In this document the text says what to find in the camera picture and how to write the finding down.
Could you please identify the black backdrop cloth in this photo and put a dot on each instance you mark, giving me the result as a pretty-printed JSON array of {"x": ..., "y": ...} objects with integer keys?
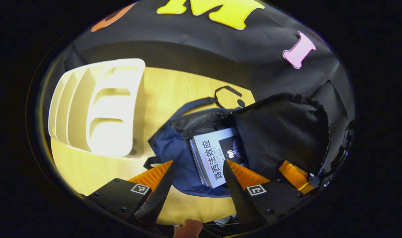
[{"x": 187, "y": 49}]

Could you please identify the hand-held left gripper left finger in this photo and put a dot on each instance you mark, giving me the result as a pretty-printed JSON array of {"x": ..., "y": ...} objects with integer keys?
[{"x": 159, "y": 195}]

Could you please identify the white bookshelf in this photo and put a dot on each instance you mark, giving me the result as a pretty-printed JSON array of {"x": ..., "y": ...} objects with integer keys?
[{"x": 111, "y": 132}]

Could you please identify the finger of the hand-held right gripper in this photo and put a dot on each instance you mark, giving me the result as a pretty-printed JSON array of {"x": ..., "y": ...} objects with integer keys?
[{"x": 297, "y": 177}]

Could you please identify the black round table grommet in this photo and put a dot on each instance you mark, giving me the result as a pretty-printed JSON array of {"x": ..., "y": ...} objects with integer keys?
[{"x": 241, "y": 103}]

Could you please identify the blue schoolbag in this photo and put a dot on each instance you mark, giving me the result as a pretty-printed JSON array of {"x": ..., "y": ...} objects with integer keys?
[{"x": 174, "y": 148}]

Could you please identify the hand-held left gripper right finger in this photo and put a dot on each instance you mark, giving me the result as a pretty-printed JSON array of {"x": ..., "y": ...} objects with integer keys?
[{"x": 237, "y": 195}]

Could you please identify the white book dark figure cover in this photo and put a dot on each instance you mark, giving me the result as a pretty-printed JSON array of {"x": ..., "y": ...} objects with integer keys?
[{"x": 209, "y": 155}]

